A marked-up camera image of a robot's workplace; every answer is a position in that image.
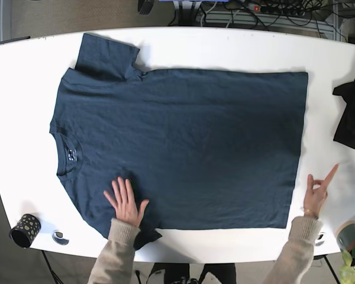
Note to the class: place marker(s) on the person's right hand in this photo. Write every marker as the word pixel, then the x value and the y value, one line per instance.
pixel 316 193

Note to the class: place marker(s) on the person's left hand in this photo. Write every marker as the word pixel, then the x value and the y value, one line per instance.
pixel 126 209

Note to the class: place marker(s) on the dark blue T-shirt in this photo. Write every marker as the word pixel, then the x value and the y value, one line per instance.
pixel 210 149

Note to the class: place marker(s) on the left beige sweater forearm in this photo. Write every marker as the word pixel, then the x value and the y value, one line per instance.
pixel 115 262

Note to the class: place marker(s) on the right beige sweater forearm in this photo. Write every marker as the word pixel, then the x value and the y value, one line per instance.
pixel 298 253

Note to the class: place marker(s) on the grey tape roll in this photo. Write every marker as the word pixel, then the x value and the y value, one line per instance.
pixel 345 236

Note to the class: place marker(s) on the green potted plant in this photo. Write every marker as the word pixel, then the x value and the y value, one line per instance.
pixel 347 270

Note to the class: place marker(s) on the black gold-dotted cup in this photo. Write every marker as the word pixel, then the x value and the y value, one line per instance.
pixel 25 231

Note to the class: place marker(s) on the right table cable grommet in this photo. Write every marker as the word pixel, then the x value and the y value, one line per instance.
pixel 320 239

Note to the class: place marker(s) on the table cable grommet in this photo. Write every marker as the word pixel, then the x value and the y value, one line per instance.
pixel 58 237
pixel 320 239

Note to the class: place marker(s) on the left table cable grommet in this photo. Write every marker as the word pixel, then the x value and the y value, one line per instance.
pixel 58 237

